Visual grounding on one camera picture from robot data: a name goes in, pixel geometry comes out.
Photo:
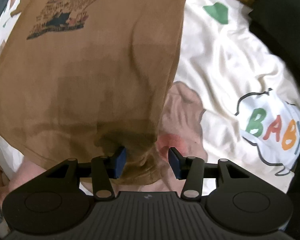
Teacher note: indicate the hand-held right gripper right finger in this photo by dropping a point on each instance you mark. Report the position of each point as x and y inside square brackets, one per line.
[173, 163]

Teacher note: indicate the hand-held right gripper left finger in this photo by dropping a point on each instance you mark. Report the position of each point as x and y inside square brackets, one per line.
[121, 161]

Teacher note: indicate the brown printed t-shirt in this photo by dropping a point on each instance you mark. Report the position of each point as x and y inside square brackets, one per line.
[90, 80]

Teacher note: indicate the bear print bedsheet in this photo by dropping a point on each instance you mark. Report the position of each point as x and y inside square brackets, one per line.
[227, 62]

